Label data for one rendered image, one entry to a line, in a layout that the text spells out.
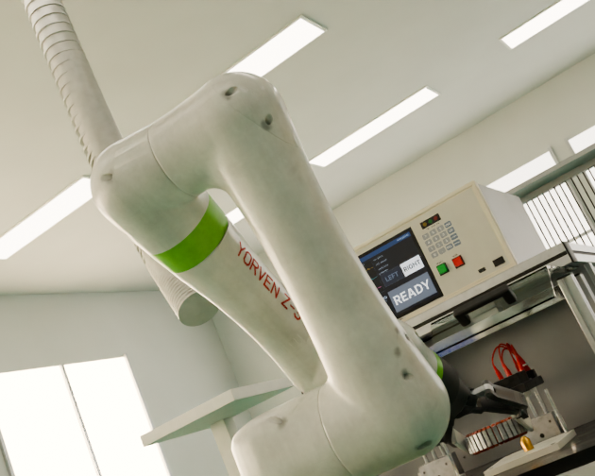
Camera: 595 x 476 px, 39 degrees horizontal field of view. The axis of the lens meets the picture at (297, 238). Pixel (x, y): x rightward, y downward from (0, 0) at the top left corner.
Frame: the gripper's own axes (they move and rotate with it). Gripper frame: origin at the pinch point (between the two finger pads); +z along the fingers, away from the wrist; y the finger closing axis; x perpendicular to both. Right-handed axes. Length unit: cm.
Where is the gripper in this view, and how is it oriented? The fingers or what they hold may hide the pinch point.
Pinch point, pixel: (495, 433)
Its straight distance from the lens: 153.9
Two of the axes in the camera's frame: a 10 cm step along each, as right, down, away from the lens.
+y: 7.8, -4.6, -4.1
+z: 6.1, 4.8, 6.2
